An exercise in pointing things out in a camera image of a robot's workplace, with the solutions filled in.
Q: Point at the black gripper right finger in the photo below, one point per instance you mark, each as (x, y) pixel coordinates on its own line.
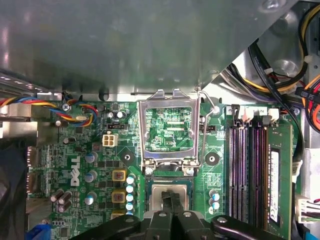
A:
(192, 227)

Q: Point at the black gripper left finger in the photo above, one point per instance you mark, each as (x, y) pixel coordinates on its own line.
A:
(160, 225)

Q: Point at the silver CPU green edge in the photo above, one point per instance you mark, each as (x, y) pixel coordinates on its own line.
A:
(156, 200)

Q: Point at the metal socket cover frame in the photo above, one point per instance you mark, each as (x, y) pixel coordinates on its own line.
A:
(142, 130)

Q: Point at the CPU socket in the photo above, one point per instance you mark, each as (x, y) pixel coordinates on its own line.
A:
(175, 180)

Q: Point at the black RAM slot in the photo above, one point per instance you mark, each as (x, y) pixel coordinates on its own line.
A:
(233, 162)
(242, 162)
(253, 170)

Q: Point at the green RAM stick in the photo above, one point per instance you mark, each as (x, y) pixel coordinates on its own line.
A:
(280, 187)

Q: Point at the green motherboard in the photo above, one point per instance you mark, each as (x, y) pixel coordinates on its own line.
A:
(82, 140)

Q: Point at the black open PC case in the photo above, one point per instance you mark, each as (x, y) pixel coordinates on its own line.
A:
(311, 162)

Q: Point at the grey power supply unit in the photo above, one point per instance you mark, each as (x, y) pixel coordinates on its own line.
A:
(125, 37)

